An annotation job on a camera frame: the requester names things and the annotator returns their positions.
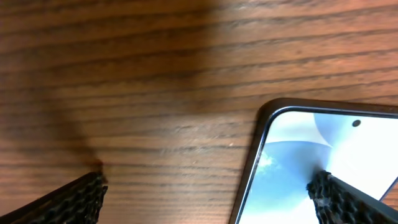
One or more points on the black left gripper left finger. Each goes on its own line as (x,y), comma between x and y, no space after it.
(78,202)

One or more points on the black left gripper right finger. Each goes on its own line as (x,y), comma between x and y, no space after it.
(337,202)

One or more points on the Samsung Galaxy smartphone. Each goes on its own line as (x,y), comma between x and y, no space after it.
(294,138)

